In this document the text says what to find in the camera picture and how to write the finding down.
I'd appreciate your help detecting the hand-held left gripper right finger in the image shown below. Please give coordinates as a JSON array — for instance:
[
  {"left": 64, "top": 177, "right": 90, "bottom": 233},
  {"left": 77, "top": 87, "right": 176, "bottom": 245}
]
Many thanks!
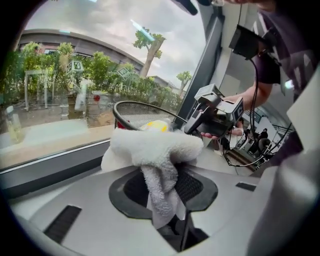
[{"left": 175, "top": 164, "right": 262, "bottom": 256}]

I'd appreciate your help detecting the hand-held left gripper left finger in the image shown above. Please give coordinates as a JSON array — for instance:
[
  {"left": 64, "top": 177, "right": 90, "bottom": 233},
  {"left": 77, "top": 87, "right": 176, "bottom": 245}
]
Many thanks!
[{"left": 6, "top": 164, "right": 181, "bottom": 256}]

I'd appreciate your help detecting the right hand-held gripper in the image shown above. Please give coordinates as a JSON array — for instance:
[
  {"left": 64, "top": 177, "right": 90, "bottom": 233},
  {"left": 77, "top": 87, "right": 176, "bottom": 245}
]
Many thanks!
[{"left": 184, "top": 83, "right": 245, "bottom": 139}]

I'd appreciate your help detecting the white terry cloth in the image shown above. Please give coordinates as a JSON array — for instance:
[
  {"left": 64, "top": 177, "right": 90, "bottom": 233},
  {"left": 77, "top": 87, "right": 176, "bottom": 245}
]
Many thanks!
[{"left": 100, "top": 125, "right": 205, "bottom": 230}]

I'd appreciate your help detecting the person's right forearm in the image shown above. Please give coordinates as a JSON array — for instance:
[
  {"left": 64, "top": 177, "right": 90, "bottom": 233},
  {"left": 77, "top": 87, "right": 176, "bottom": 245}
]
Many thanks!
[{"left": 224, "top": 81, "right": 275, "bottom": 113}]

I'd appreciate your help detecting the person's right hand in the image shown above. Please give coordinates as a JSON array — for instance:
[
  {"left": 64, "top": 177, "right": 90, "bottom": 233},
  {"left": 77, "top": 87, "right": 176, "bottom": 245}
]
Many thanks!
[{"left": 200, "top": 118, "right": 245, "bottom": 141}]

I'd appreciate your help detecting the grey window ledge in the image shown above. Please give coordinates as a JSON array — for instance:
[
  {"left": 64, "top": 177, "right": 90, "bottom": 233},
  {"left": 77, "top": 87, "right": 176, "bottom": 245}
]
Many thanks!
[{"left": 194, "top": 136, "right": 261, "bottom": 177}]

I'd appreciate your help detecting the clear bottle with yellow label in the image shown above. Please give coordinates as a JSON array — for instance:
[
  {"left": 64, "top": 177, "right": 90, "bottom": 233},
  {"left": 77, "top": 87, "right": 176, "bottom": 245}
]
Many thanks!
[{"left": 139, "top": 119, "right": 173, "bottom": 133}]

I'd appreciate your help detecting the pruned tree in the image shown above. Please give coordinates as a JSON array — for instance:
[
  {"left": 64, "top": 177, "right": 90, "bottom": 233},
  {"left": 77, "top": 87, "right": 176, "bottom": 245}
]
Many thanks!
[{"left": 132, "top": 28, "right": 167, "bottom": 77}]

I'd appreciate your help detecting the green hedge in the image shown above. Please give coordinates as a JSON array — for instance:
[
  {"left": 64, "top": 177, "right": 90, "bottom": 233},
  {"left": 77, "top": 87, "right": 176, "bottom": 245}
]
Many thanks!
[{"left": 0, "top": 42, "right": 185, "bottom": 106}]

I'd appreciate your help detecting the dark feather-print shirt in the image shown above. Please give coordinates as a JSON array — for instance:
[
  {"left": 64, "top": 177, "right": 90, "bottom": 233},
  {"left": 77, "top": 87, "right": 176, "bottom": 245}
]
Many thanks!
[{"left": 251, "top": 0, "right": 320, "bottom": 166}]

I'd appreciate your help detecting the grey curved building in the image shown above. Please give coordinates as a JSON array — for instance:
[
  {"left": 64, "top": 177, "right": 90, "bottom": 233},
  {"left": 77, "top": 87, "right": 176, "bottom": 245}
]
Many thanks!
[{"left": 18, "top": 28, "right": 146, "bottom": 73}]

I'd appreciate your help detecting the black window frame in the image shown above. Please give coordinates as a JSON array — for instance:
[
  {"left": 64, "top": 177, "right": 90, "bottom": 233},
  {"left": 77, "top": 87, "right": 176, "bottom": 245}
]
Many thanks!
[{"left": 0, "top": 9, "right": 226, "bottom": 200}]

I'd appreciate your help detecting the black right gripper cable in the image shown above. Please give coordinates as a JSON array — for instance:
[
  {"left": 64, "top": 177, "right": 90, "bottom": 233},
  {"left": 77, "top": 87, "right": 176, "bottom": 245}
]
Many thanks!
[{"left": 221, "top": 57, "right": 295, "bottom": 168}]

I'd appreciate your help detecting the black head-worn camera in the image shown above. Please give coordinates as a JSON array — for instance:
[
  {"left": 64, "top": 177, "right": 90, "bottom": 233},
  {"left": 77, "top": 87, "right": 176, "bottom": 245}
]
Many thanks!
[{"left": 174, "top": 0, "right": 200, "bottom": 16}]

